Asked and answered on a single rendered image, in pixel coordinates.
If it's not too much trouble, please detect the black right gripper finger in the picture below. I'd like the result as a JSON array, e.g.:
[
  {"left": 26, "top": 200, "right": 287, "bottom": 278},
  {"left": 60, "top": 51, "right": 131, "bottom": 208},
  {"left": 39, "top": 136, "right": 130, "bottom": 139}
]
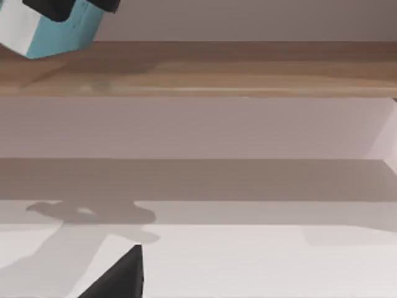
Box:
[{"left": 76, "top": 244, "right": 145, "bottom": 298}]

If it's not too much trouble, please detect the wooden shelf board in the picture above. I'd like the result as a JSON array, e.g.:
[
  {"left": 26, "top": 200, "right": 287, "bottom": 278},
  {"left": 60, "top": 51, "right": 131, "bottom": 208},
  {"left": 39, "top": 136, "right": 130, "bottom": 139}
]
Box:
[{"left": 0, "top": 40, "right": 397, "bottom": 99}]

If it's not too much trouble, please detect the teal and white book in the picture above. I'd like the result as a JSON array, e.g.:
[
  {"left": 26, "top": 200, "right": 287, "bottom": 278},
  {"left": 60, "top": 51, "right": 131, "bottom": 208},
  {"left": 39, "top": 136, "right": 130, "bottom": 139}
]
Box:
[{"left": 0, "top": 0, "right": 104, "bottom": 60}]

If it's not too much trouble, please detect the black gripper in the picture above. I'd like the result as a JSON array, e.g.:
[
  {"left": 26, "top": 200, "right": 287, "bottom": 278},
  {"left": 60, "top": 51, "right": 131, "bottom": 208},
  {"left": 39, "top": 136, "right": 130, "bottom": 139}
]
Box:
[{"left": 22, "top": 0, "right": 121, "bottom": 23}]

